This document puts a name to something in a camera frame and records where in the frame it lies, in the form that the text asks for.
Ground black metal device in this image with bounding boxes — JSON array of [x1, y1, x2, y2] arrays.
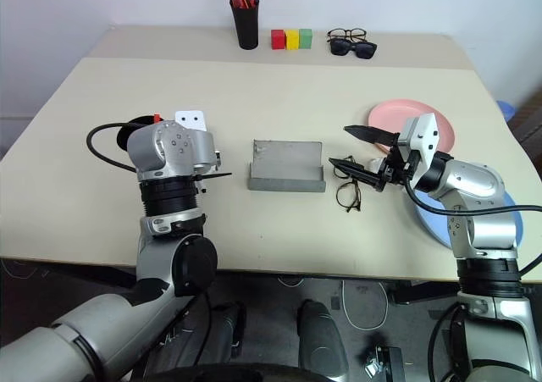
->
[[362, 342, 408, 382]]

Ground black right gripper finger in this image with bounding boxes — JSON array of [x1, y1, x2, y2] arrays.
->
[[343, 124, 401, 147], [328, 158, 386, 193]]

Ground brown chair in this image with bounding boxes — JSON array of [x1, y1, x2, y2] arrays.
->
[[506, 92, 542, 157]]

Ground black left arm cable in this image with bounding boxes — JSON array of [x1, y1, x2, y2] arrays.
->
[[86, 121, 147, 174]]

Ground blue plate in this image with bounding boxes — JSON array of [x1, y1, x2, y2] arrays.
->
[[412, 188, 525, 250]]

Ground brown thin-frame glasses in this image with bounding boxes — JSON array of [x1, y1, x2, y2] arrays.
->
[[326, 27, 368, 44]]

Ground pink plate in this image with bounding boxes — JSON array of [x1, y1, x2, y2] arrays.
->
[[367, 98, 456, 155]]

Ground black pen holder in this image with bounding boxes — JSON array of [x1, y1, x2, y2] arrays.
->
[[230, 3, 261, 51]]

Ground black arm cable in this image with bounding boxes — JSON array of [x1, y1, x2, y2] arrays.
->
[[86, 121, 147, 174], [401, 177, 542, 282]]

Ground black sunglasses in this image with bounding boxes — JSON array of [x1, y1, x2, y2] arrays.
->
[[329, 38, 379, 60]]

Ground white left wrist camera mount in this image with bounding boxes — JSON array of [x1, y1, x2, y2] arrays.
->
[[174, 109, 210, 133]]

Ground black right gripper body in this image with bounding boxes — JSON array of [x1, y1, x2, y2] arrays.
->
[[377, 133, 421, 189]]

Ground tortoiseshell glasses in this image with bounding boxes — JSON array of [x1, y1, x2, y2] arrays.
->
[[333, 154, 364, 214]]

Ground dark rounded shape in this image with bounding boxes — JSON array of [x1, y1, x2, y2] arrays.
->
[[210, 300, 248, 360], [296, 298, 351, 382]]

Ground white floor cable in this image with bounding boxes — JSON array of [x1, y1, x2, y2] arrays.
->
[[340, 279, 390, 332]]

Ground black zip tie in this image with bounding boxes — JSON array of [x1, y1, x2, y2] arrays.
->
[[192, 171, 234, 194]]

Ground grey metal stand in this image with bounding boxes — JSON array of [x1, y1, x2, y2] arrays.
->
[[246, 139, 328, 194]]

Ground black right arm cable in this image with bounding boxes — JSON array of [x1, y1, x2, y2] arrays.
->
[[401, 177, 542, 282]]

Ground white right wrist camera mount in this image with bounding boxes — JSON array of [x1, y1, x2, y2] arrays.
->
[[399, 112, 442, 191]]

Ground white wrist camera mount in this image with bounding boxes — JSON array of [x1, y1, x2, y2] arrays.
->
[[399, 112, 442, 191], [174, 109, 210, 133]]

